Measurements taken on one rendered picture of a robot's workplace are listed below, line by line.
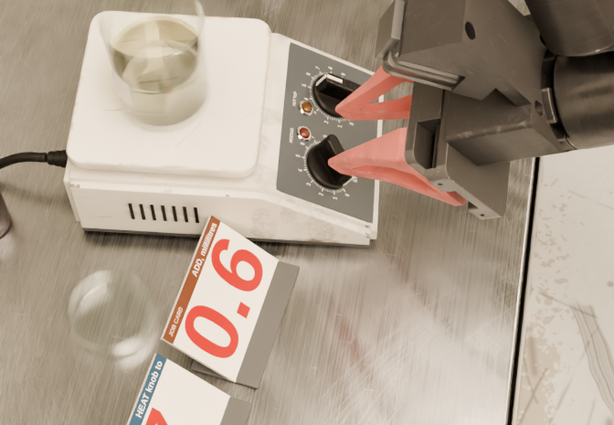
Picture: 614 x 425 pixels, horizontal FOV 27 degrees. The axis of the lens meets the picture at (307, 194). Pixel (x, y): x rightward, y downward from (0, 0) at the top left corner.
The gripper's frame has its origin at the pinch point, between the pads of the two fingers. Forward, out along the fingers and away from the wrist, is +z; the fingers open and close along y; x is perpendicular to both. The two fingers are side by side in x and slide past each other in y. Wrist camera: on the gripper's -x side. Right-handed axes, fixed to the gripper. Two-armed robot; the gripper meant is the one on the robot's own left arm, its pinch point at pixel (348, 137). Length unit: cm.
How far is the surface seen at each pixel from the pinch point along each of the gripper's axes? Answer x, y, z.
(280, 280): 6.8, 5.8, 9.4
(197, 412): 2.5, 15.7, 10.8
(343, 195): 6.3, 0.5, 4.8
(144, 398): -1.1, 15.8, 11.8
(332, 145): 3.9, -1.9, 4.4
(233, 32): -1.3, -8.7, 9.8
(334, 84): 4.2, -6.6, 5.1
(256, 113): -0.5, -2.6, 7.2
